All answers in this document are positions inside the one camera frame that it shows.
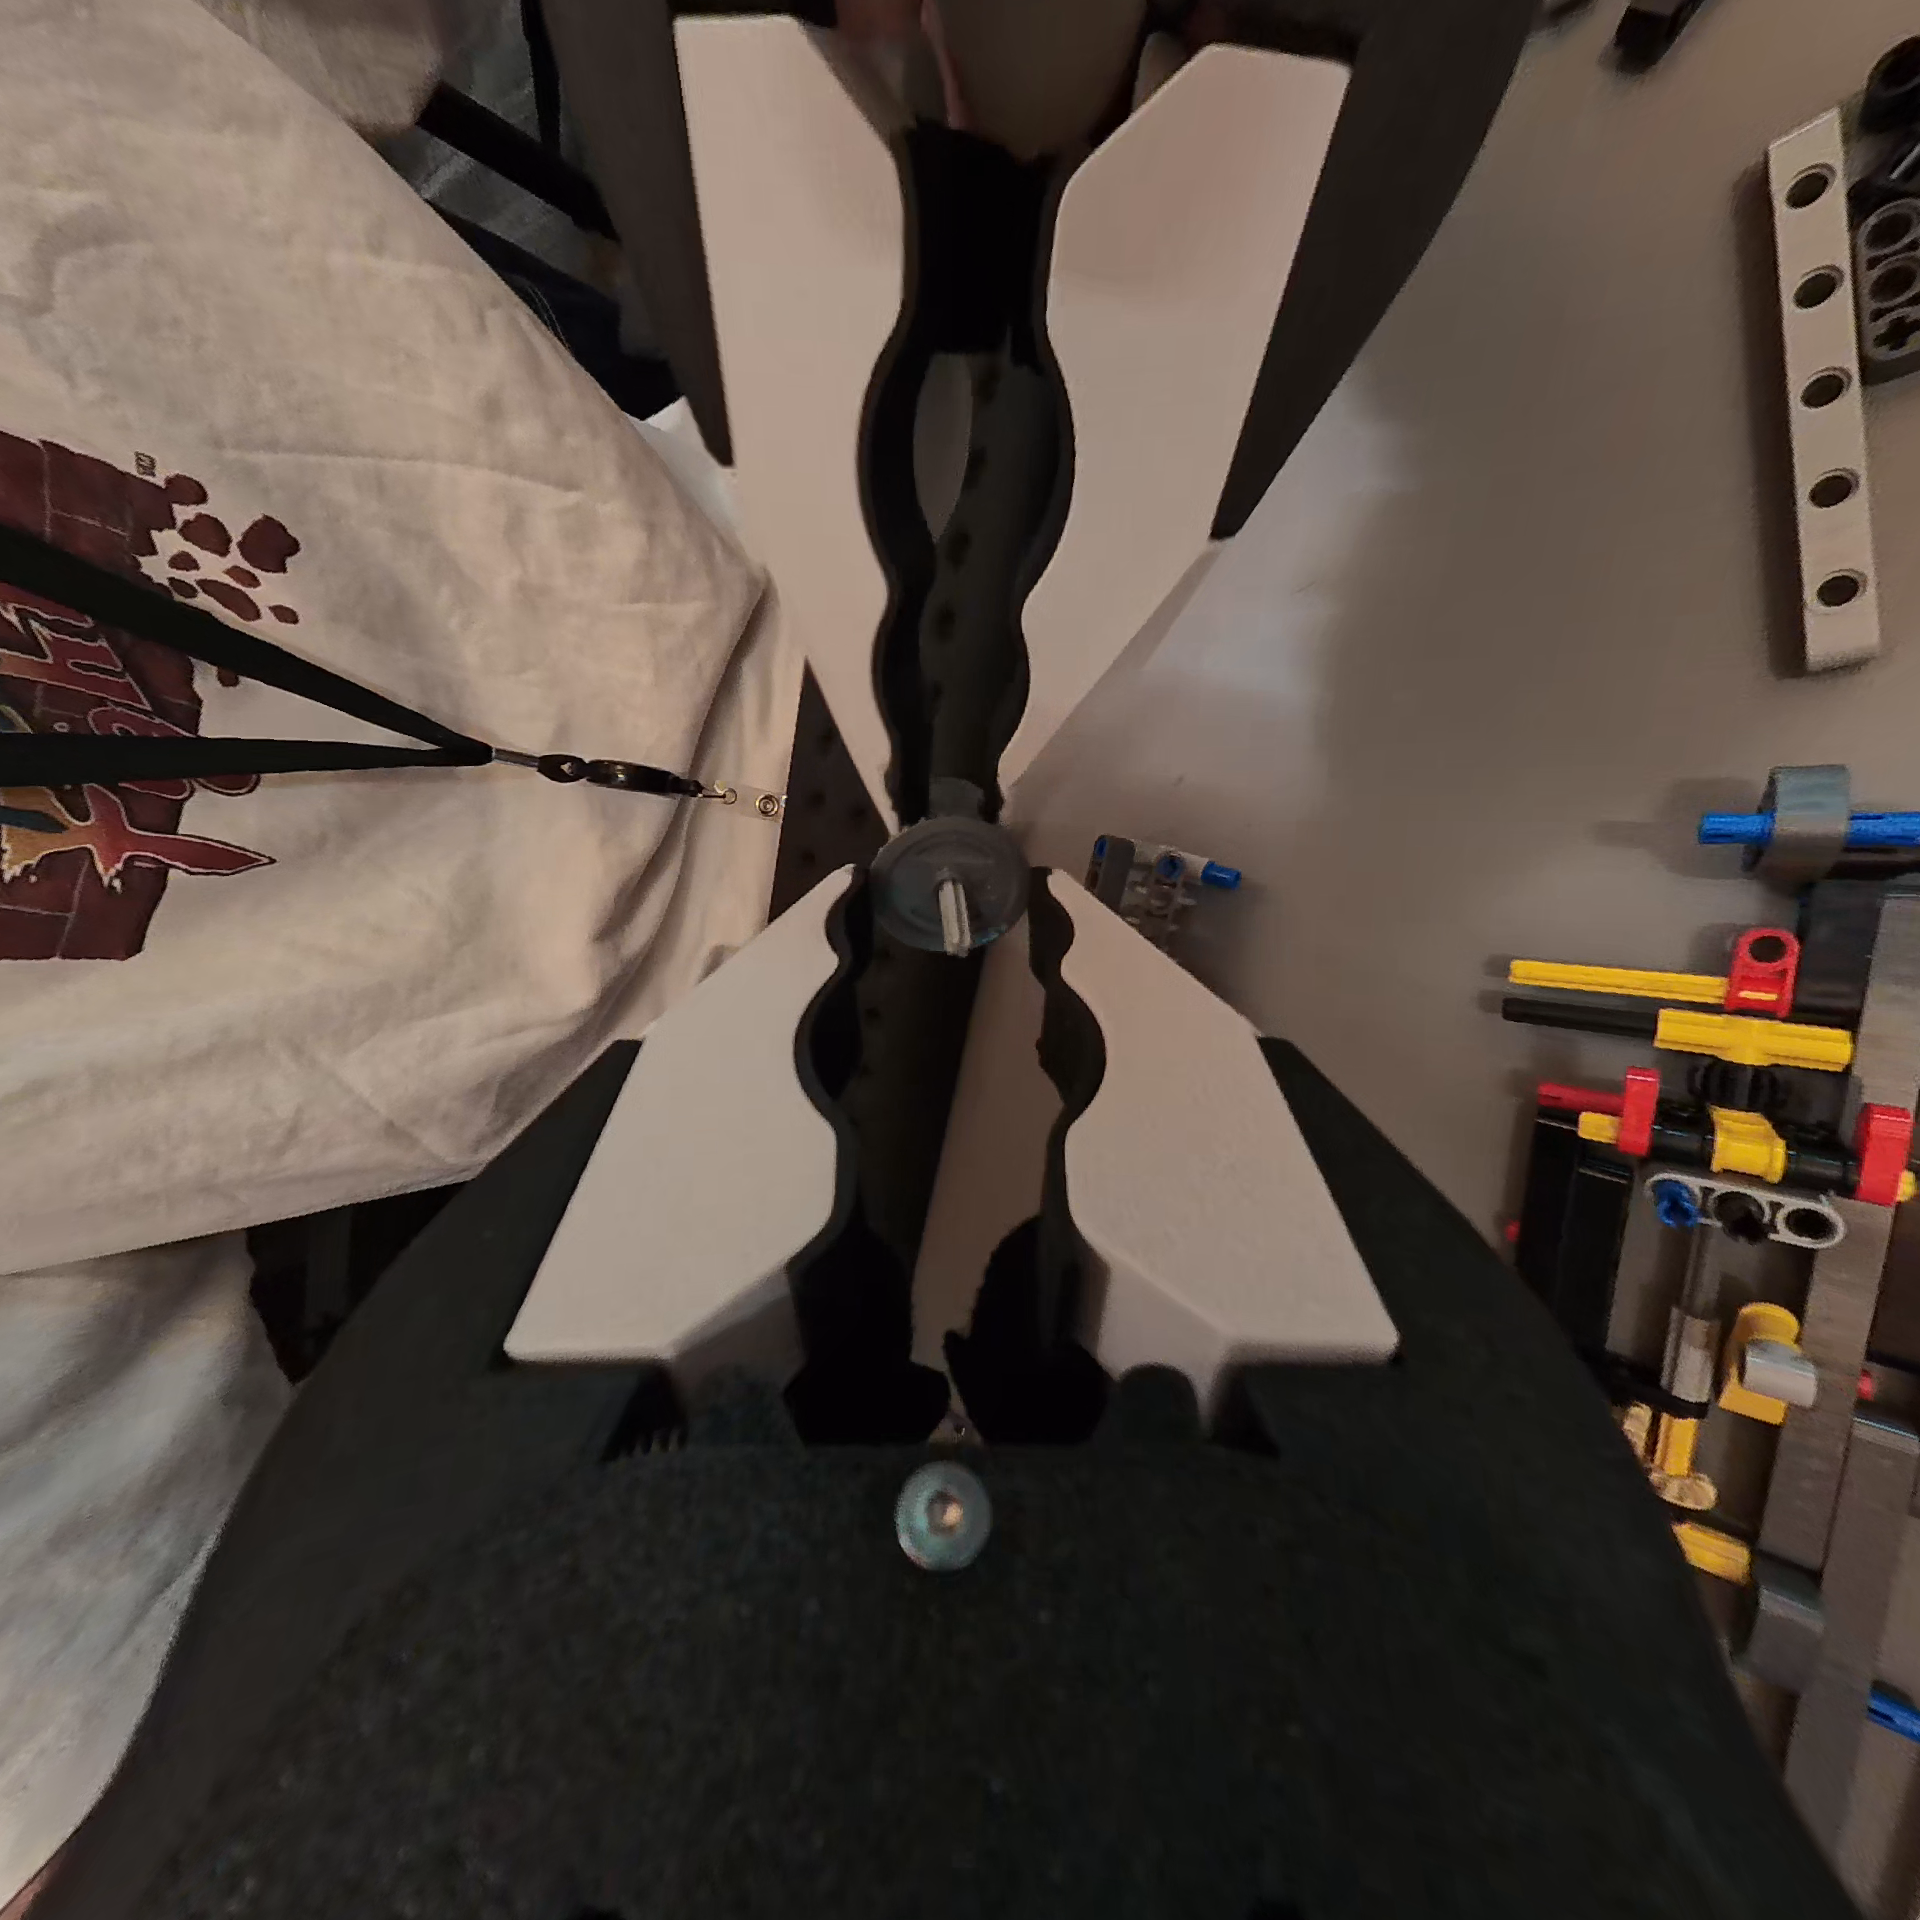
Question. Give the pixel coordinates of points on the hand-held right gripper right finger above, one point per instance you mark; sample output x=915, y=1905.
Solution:
x=1230, y=1200

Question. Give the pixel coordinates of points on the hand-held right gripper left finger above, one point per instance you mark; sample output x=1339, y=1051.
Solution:
x=675, y=1200

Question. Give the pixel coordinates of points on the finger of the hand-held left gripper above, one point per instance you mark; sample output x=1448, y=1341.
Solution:
x=796, y=300
x=1171, y=375

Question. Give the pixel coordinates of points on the grey lego axle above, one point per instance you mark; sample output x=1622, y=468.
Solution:
x=954, y=909

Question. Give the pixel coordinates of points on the grey lego differential housing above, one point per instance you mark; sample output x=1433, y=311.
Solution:
x=915, y=879

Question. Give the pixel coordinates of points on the lego engine subassembly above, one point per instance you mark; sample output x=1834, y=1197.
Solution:
x=1154, y=885

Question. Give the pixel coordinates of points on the lego chassis assembly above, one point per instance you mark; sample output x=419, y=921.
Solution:
x=1769, y=1170

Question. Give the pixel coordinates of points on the person's white printed shirt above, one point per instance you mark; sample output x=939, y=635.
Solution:
x=375, y=973

